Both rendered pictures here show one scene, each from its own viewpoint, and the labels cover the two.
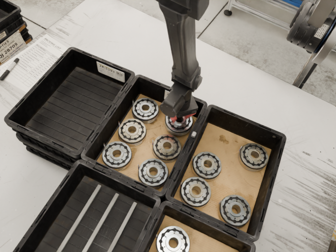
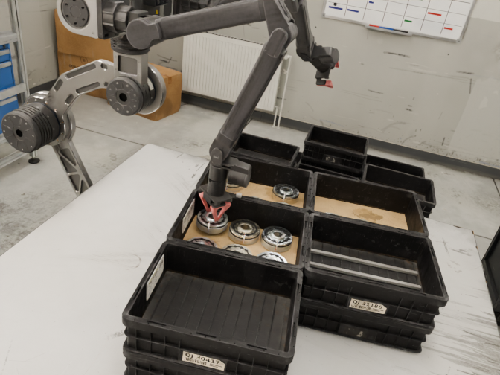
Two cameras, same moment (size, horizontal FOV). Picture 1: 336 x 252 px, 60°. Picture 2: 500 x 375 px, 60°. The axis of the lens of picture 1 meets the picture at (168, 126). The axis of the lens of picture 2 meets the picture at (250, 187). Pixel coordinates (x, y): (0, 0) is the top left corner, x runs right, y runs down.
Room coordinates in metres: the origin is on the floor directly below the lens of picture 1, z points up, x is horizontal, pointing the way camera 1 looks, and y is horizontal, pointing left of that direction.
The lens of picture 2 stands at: (0.73, 1.14, 1.72)
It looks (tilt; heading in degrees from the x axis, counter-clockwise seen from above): 31 degrees down; 258
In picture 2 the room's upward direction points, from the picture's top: 9 degrees clockwise
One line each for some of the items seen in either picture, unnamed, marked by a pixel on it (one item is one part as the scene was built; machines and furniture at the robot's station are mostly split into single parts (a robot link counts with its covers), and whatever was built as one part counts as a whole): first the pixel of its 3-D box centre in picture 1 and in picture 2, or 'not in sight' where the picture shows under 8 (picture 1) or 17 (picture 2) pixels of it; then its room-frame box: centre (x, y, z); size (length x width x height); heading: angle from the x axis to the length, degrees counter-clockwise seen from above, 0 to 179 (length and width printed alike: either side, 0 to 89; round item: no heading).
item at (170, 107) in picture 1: (179, 92); (232, 164); (0.55, -0.02, 1.09); 0.11 x 0.09 x 0.12; 155
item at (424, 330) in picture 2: not in sight; (357, 292); (0.13, 0.18, 0.76); 0.40 x 0.30 x 0.12; 163
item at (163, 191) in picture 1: (148, 129); (242, 227); (0.51, 0.06, 0.92); 0.40 x 0.30 x 0.02; 163
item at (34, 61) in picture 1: (36, 61); not in sight; (0.91, 0.67, 0.70); 0.33 x 0.23 x 0.01; 155
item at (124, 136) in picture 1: (132, 130); (236, 254); (0.53, 0.13, 0.86); 0.10 x 0.10 x 0.01
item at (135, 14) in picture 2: not in sight; (144, 30); (0.82, -0.15, 1.43); 0.10 x 0.05 x 0.09; 155
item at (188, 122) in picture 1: (179, 120); (212, 217); (0.59, -0.04, 0.88); 0.10 x 0.10 x 0.01
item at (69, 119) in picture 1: (77, 104); (218, 309); (0.60, 0.35, 0.87); 0.40 x 0.30 x 0.11; 163
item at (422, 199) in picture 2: not in sight; (387, 215); (-0.53, -0.84, 0.37); 0.40 x 0.30 x 0.45; 156
